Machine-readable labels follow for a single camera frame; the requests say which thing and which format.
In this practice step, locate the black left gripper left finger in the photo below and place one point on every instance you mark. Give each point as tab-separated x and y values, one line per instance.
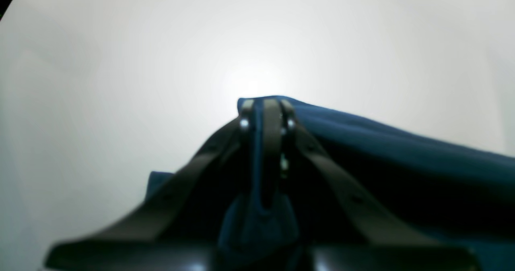
177	227

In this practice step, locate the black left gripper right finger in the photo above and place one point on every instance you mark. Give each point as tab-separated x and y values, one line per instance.
391	244

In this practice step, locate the dark blue T-shirt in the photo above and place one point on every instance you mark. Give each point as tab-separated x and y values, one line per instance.
459	196

